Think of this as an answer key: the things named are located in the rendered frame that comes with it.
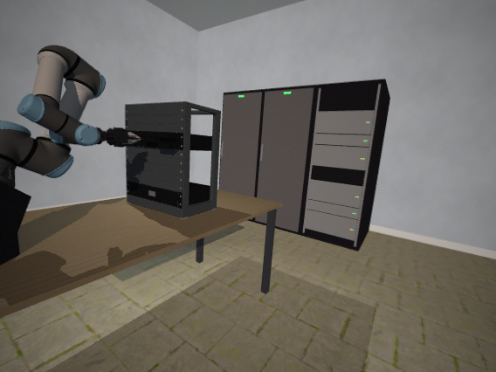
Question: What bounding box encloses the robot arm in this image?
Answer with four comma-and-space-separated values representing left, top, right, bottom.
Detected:
0, 45, 106, 188

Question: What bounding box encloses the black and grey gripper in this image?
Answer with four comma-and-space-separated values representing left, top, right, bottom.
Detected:
97, 127, 141, 148

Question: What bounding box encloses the dark grey server rack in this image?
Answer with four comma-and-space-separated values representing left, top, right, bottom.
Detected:
125, 101, 221, 219

